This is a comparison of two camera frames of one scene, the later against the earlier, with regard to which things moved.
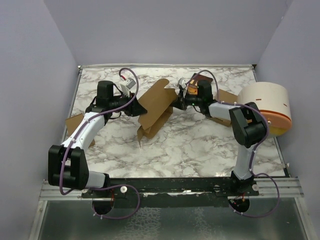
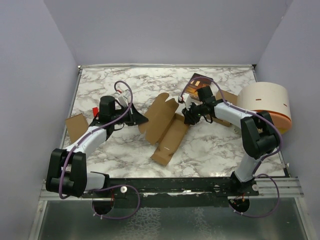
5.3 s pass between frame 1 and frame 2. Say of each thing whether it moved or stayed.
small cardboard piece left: stayed
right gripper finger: moved
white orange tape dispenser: stayed
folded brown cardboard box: stayed
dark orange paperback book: stayed
